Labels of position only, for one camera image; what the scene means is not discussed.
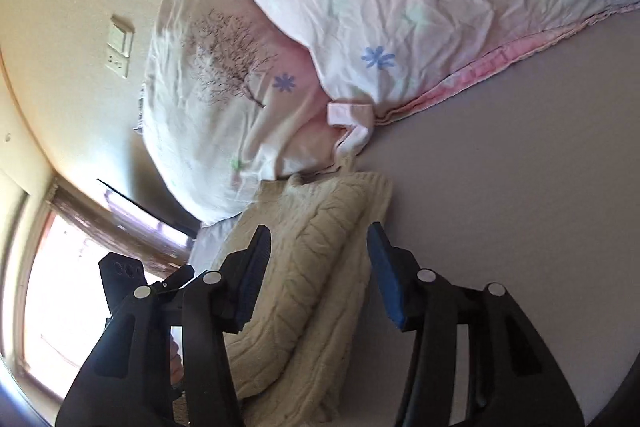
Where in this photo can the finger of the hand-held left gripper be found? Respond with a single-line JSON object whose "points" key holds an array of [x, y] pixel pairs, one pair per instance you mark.
{"points": [[176, 278]]}

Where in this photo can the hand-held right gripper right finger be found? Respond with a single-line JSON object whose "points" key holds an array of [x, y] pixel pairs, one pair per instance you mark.
{"points": [[385, 278]]}

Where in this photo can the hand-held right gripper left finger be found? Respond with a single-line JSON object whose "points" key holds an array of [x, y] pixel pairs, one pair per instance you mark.
{"points": [[253, 283]]}

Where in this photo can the cream knitted sweater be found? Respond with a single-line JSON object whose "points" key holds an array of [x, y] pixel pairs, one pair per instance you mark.
{"points": [[310, 267]]}

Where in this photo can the bright window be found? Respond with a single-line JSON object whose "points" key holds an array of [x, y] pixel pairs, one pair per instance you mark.
{"points": [[60, 297]]}

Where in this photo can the dark bedside board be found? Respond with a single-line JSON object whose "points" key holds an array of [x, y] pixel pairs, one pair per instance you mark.
{"points": [[150, 209]]}

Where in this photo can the grey bed sheet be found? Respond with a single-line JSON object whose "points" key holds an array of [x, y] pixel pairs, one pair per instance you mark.
{"points": [[510, 217]]}

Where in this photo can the tree print pillow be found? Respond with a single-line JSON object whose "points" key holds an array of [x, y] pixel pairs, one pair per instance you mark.
{"points": [[210, 107]]}

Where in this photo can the white wall socket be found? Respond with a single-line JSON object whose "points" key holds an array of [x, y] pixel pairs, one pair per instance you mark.
{"points": [[117, 64]]}

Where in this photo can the white wall switch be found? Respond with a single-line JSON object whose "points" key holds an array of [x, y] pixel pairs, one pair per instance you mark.
{"points": [[122, 34]]}

